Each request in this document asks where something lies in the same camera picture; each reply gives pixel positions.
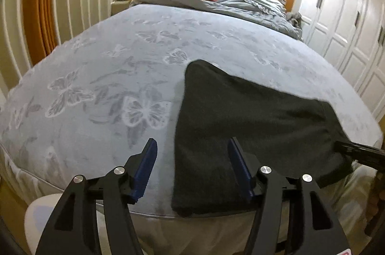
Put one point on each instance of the light blue duvet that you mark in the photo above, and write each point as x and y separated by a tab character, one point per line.
240	7

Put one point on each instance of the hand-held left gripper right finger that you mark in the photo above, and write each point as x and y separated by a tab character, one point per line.
240	171

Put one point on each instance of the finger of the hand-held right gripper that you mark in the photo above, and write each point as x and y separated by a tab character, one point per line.
364	154

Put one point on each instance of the bed with butterfly sheet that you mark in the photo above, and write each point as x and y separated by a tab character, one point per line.
105	62

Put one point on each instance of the cream nightstand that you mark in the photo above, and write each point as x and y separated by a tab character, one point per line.
120	7

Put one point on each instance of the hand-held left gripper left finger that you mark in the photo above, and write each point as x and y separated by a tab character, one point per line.
146	171

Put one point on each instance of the dark grey pants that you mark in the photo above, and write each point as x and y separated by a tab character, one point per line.
255	122

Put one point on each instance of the white panelled wardrobe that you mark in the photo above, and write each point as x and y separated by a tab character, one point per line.
340	17

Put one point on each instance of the grey clothes pile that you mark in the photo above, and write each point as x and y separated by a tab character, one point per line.
294	20

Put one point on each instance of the white round stool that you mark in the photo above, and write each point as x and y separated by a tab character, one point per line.
39	219

